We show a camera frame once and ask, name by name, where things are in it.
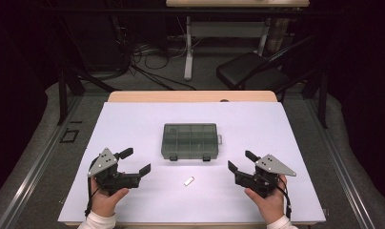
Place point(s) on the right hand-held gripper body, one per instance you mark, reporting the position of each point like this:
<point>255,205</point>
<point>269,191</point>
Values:
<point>260,181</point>

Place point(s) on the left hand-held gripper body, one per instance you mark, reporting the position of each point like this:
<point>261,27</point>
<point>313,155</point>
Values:
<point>106,176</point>

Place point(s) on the small white block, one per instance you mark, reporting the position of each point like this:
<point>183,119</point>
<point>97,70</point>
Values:
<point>189,181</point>

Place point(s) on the grey plastic compartment box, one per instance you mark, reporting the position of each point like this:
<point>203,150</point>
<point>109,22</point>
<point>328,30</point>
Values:
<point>189,141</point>

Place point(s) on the person's left hand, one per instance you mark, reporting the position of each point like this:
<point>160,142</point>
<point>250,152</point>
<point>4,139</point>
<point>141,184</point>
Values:
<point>106,203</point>

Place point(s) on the person's right hand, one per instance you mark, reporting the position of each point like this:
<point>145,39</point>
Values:
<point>271,206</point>

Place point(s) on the white board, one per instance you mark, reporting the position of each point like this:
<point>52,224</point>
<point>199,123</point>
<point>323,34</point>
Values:
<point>133,127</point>

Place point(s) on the wooden table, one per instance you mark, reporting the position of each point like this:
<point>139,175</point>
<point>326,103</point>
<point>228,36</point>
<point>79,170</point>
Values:
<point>181,96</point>

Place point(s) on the black metal stand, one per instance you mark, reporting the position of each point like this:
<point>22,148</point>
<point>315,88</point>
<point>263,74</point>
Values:
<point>322,101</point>
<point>63,95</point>

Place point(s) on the black folding chair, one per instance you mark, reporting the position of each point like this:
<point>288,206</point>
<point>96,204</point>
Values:
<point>244,68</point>

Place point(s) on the woven basket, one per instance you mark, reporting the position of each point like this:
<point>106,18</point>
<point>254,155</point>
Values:
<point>278,33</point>

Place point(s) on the white-legged wooden desk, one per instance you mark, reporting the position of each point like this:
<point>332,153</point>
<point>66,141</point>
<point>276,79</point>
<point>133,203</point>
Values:
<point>228,30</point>

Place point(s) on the aluminium floor rail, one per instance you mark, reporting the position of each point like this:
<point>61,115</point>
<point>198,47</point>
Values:
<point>340,165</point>
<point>38,165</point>

